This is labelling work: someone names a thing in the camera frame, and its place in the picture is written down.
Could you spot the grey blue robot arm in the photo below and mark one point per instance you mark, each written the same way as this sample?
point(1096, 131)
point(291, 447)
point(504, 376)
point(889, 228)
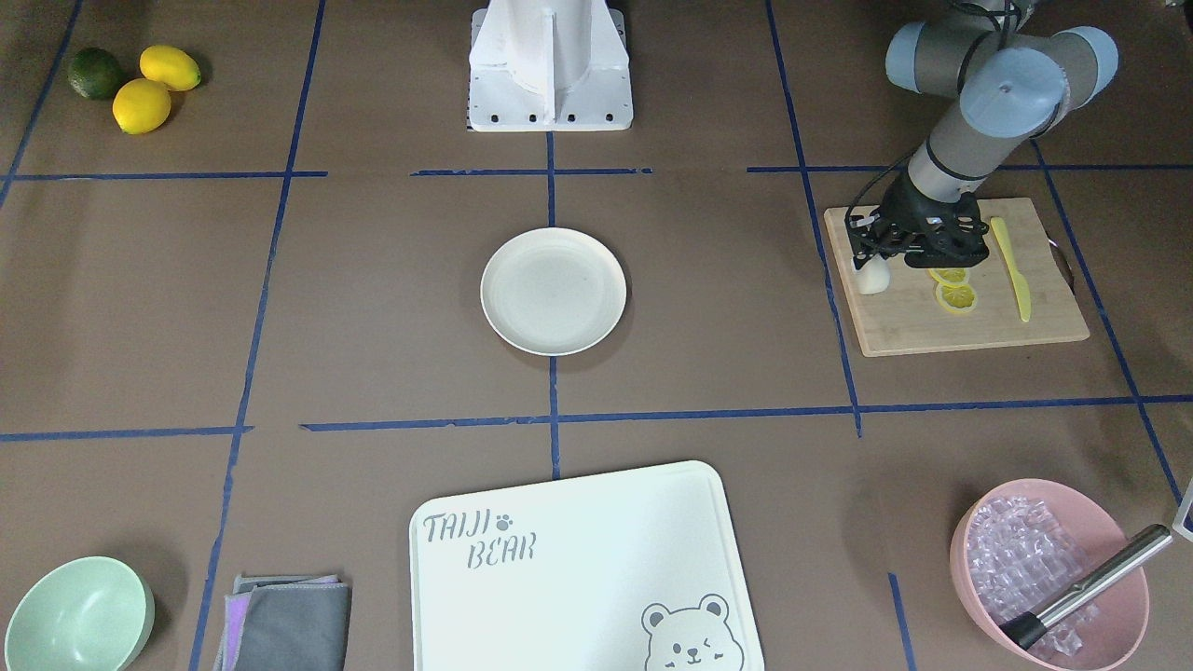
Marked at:
point(1005, 88)

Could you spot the lemon slice upper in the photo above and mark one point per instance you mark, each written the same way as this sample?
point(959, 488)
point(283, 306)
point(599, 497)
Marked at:
point(950, 276)

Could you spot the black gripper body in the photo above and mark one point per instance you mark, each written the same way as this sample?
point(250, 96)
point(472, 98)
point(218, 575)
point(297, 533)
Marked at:
point(900, 207)

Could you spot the beige plate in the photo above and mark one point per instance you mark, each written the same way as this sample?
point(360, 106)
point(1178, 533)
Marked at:
point(553, 291)

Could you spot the lemon slice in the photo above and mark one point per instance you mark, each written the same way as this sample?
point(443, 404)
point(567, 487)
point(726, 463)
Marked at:
point(950, 276)
point(956, 299)

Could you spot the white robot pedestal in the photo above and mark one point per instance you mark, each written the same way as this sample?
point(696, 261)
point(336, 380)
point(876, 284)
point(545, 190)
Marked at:
point(549, 66)

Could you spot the yellow lemon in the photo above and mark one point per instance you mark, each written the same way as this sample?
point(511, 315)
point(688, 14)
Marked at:
point(170, 66)
point(141, 106)

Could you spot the green bowl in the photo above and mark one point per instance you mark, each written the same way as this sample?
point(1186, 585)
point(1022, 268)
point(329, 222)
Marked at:
point(93, 613)

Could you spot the wooden cutting board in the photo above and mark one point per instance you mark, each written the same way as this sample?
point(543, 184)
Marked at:
point(907, 320)

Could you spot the lemon slice lower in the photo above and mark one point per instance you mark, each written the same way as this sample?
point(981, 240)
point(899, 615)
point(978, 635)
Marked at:
point(956, 299)

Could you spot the white bear tray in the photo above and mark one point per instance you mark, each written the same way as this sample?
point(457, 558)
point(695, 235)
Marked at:
point(631, 570)

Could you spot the dark green lime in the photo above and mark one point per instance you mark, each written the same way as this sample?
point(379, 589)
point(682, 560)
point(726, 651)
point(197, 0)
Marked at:
point(95, 74)

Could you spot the pink bowl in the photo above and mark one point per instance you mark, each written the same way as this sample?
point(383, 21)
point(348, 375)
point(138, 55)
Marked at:
point(1026, 541)

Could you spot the grey folded cloth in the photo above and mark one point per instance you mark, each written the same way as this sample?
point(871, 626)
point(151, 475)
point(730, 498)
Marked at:
point(285, 623)

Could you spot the yellow plastic knife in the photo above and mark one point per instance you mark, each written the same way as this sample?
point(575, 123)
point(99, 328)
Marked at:
point(1019, 284)

